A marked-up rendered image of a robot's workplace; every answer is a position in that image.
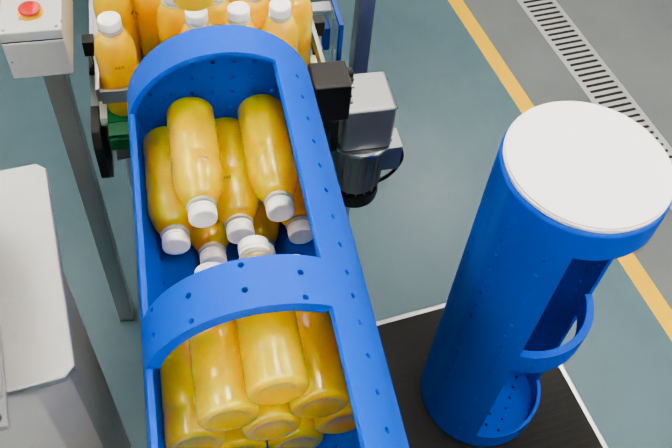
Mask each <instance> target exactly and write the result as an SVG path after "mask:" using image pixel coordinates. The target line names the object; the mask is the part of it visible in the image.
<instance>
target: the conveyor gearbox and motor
mask: <svg viewBox="0 0 672 448"><path fill-rule="evenodd" d="M387 80H388V76H385V73H384V72H371V73H361V74H354V81H353V83H354V84H355V88H352V98H351V99H353V104H350V113H349V119H347V120H339V130H338V141H337V150H336V152H331V157H332V160H333V164H334V168H335V171H336V175H337V179H338V183H339V186H340V190H341V194H342V197H343V201H344V205H345V207H350V208H359V207H363V206H366V205H368V204H369V203H371V202H372V201H373V200H374V198H375V196H376V193H377V187H378V183H379V182H381V181H383V180H385V179H387V178H388V177H390V176H391V175H392V174H393V173H394V172H395V171H396V170H397V169H398V168H399V166H400V165H401V163H402V161H403V158H404V151H403V149H402V148H403V146H402V143H401V140H400V137H399V134H398V131H397V129H396V128H394V122H395V116H396V111H397V109H398V105H397V104H395V101H394V98H393V95H392V93H391V90H390V86H389V84H388V81H387ZM389 169H392V170H391V171H390V172H389V173H388V174H386V175H384V176H383V177H381V178H380V174H381V170H389Z"/></svg>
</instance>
